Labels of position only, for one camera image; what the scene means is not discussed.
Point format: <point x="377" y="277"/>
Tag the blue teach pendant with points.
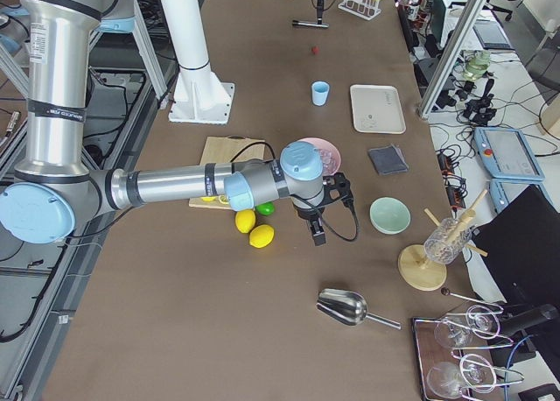
<point x="503" y="191"/>
<point x="506" y="154"/>

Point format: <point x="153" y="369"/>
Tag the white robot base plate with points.
<point x="200" y="97"/>

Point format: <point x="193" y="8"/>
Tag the light blue plastic cup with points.
<point x="319" y="92"/>

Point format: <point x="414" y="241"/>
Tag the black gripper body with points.
<point x="307" y="213"/>

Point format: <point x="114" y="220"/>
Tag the pile of clear ice cubes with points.
<point x="330" y="161"/>

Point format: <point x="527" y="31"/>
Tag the folded grey cloth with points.
<point x="388" y="160"/>

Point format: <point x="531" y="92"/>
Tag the mint green bowl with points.
<point x="389" y="215"/>

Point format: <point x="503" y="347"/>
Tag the cream rabbit serving tray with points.
<point x="376" y="109"/>

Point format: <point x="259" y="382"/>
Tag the wine glass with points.
<point x="462" y="328"/>
<point x="472" y="375"/>

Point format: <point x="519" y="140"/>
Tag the wooden cup tree stand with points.
<point x="414" y="265"/>

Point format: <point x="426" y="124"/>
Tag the wine glass lower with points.
<point x="472" y="375"/>

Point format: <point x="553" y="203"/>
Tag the whole yellow lemon upper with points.
<point x="261" y="236"/>

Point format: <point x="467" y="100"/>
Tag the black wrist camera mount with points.
<point x="337" y="188"/>

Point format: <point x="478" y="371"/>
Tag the textured drinking glass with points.
<point x="447" y="241"/>

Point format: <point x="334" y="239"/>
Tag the steel muddler black tip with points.
<point x="309" y="24"/>

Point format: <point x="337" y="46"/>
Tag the bamboo cutting board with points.
<point x="221" y="150"/>

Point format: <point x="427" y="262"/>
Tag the wine glass upper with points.
<point x="462" y="328"/>

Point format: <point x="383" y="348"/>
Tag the whole yellow lemon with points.
<point x="245" y="220"/>
<point x="261" y="236"/>

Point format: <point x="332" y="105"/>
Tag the steel ice scoop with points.
<point x="349" y="308"/>

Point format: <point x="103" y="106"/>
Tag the aluminium frame post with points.
<point x="453" y="47"/>

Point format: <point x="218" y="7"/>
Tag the green lime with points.
<point x="266" y="208"/>

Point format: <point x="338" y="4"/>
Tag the pink bowl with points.
<point x="321" y="143"/>

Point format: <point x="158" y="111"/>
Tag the whole yellow lemon lower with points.
<point x="245" y="220"/>

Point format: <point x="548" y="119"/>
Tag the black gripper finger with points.
<point x="320" y="10"/>
<point x="317" y="232"/>

